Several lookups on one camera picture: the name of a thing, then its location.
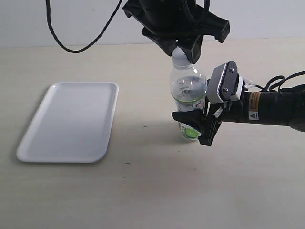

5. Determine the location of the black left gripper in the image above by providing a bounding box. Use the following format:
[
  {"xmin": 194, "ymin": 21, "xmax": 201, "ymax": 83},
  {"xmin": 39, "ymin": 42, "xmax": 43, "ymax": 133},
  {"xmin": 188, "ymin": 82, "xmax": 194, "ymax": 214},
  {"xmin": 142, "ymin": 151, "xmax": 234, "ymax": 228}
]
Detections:
[{"xmin": 122, "ymin": 0, "xmax": 230, "ymax": 64}]

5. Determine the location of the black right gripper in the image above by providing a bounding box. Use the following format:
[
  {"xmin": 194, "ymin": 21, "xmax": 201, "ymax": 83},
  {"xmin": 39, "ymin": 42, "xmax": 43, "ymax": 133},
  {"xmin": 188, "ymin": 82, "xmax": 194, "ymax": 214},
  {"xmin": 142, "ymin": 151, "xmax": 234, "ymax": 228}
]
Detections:
[{"xmin": 172, "ymin": 79, "xmax": 244, "ymax": 146}]

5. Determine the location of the white bottle cap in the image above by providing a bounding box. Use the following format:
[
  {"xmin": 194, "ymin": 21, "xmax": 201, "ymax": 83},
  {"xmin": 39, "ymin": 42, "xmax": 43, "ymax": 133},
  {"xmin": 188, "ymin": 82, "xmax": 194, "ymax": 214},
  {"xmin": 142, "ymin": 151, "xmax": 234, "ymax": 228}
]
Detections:
[{"xmin": 171, "ymin": 47, "xmax": 191, "ymax": 67}]

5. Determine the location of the clear plastic water bottle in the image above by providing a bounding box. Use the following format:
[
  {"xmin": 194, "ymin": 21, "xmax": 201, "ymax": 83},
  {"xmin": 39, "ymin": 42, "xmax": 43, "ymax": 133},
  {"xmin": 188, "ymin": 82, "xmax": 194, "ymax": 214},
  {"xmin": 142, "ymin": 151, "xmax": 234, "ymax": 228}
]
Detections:
[{"xmin": 169, "ymin": 63, "xmax": 207, "ymax": 141}]

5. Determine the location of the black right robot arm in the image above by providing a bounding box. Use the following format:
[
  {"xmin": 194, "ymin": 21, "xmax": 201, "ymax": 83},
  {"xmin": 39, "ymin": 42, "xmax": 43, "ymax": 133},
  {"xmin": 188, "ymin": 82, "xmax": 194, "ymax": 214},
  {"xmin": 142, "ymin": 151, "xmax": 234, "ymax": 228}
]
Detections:
[{"xmin": 172, "ymin": 84, "xmax": 305, "ymax": 146}]

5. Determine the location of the white rectangular plastic tray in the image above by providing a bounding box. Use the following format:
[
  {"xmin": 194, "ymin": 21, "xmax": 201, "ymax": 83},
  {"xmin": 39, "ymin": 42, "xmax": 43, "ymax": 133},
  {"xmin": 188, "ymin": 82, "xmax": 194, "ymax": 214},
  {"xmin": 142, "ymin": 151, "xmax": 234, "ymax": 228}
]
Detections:
[{"xmin": 16, "ymin": 82, "xmax": 119, "ymax": 163}]

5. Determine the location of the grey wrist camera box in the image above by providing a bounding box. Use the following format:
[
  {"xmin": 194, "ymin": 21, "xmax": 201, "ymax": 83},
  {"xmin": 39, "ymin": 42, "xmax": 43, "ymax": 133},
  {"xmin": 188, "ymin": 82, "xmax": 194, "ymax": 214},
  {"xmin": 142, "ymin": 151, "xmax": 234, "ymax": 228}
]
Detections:
[{"xmin": 206, "ymin": 61, "xmax": 244, "ymax": 104}]

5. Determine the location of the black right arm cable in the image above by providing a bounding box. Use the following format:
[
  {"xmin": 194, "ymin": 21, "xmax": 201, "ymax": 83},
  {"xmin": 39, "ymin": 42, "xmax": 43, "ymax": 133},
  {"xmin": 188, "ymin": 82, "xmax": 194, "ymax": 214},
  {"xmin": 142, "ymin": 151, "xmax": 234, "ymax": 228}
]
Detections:
[{"xmin": 252, "ymin": 70, "xmax": 305, "ymax": 93}]

